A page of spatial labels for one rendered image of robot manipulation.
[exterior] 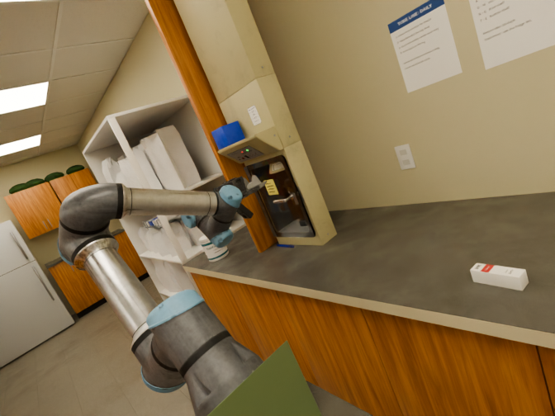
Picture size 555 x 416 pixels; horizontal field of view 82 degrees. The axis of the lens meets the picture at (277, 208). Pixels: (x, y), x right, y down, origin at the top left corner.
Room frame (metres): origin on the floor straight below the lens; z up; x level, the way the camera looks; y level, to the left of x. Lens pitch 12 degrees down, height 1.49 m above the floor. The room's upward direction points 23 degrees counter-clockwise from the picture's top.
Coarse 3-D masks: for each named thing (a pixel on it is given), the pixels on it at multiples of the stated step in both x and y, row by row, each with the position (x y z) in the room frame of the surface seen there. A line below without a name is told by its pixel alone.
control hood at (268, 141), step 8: (272, 128) 1.35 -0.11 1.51; (256, 136) 1.30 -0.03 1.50; (264, 136) 1.32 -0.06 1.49; (272, 136) 1.34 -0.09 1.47; (232, 144) 1.44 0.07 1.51; (240, 144) 1.40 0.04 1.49; (248, 144) 1.38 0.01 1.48; (256, 144) 1.36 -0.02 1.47; (264, 144) 1.34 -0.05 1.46; (272, 144) 1.33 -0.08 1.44; (280, 144) 1.36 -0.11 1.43; (224, 152) 1.52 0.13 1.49; (232, 152) 1.50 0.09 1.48; (264, 152) 1.41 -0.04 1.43; (272, 152) 1.39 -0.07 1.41; (248, 160) 1.54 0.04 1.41
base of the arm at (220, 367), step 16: (224, 336) 0.57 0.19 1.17; (208, 352) 0.53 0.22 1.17; (224, 352) 0.53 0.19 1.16; (240, 352) 0.55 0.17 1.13; (192, 368) 0.52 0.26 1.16; (208, 368) 0.51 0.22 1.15; (224, 368) 0.50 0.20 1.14; (240, 368) 0.50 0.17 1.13; (256, 368) 0.51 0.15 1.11; (192, 384) 0.51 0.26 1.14; (208, 384) 0.49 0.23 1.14; (224, 384) 0.48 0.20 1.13; (192, 400) 0.50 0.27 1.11; (208, 400) 0.47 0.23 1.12
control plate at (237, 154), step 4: (244, 148) 1.42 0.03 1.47; (248, 148) 1.41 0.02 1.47; (252, 148) 1.40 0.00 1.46; (236, 152) 1.48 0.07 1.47; (240, 152) 1.47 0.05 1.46; (244, 152) 1.46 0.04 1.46; (248, 152) 1.45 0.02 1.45; (252, 152) 1.44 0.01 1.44; (256, 152) 1.43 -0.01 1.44; (260, 152) 1.41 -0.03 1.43; (232, 156) 1.54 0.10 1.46; (236, 156) 1.53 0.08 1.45; (240, 156) 1.51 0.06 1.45; (248, 156) 1.49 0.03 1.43; (252, 156) 1.48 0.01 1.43; (256, 156) 1.47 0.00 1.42; (240, 160) 1.56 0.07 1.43; (244, 160) 1.54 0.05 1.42
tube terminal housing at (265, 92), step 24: (240, 96) 1.47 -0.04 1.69; (264, 96) 1.37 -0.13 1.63; (240, 120) 1.53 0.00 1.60; (264, 120) 1.40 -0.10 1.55; (288, 120) 1.41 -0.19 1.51; (288, 144) 1.38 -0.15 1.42; (312, 192) 1.40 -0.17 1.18; (312, 216) 1.37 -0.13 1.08; (288, 240) 1.55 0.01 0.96; (312, 240) 1.41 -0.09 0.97
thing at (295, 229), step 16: (272, 160) 1.42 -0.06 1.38; (272, 176) 1.46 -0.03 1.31; (288, 176) 1.37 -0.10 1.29; (288, 192) 1.41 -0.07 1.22; (272, 208) 1.54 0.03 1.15; (288, 208) 1.44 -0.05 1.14; (304, 208) 1.36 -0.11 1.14; (272, 224) 1.59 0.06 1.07; (288, 224) 1.48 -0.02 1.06; (304, 224) 1.39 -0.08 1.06
